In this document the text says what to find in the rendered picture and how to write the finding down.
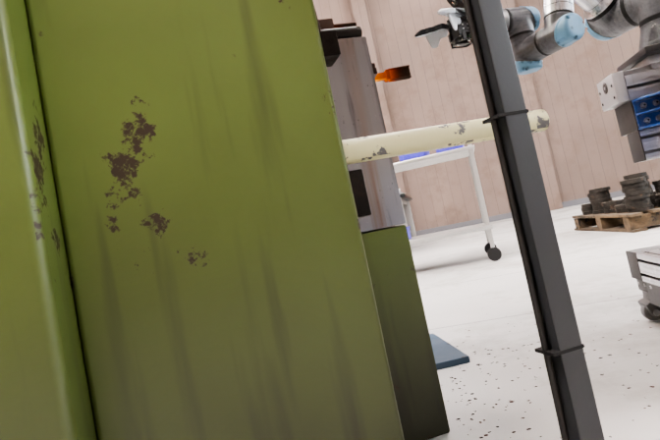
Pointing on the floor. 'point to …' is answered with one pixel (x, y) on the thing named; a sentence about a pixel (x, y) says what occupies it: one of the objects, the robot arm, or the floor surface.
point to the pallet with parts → (634, 202)
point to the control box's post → (530, 196)
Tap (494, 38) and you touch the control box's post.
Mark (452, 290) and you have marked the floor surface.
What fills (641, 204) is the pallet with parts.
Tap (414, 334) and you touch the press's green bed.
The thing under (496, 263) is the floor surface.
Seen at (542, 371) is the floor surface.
